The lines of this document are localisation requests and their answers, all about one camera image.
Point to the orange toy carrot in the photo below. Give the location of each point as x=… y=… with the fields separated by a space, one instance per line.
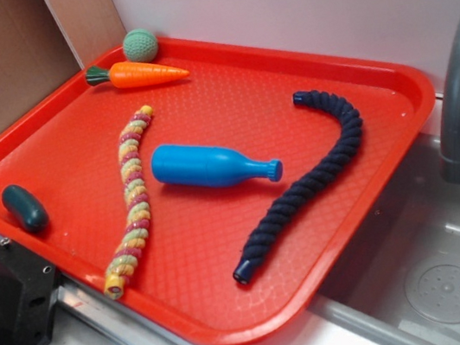
x=128 y=74

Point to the red plastic tray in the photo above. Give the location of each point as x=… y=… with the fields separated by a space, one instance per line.
x=65 y=151

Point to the blue plastic toy bottle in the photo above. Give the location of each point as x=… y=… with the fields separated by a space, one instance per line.
x=206 y=166

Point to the green knitted ball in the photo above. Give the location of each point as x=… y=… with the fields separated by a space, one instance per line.
x=140 y=45

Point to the dark green toy cucumber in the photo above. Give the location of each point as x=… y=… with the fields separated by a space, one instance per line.
x=25 y=208

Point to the grey plastic sink basin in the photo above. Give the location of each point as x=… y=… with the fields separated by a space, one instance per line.
x=398 y=280

